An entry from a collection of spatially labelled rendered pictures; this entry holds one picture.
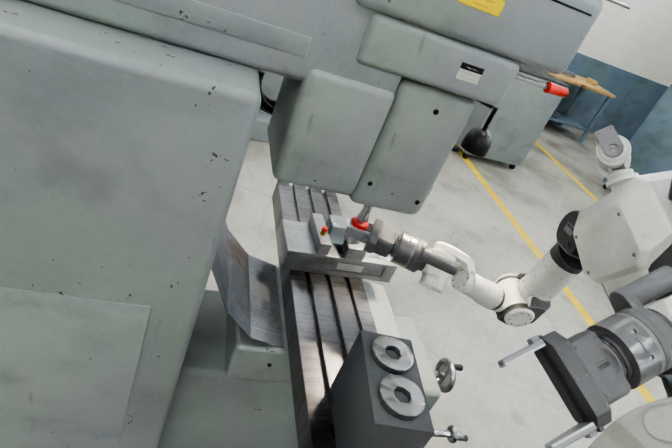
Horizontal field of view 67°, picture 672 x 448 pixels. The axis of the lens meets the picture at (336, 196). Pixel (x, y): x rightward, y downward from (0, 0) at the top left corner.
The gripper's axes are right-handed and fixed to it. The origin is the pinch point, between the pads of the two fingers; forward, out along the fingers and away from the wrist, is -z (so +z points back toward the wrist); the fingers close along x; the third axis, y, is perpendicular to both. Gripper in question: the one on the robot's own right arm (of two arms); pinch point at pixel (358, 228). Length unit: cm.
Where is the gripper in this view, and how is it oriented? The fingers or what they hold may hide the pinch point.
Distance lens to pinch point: 132.8
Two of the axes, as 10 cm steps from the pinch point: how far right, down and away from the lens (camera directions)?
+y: -3.4, 8.1, 4.7
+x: -2.4, 4.1, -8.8
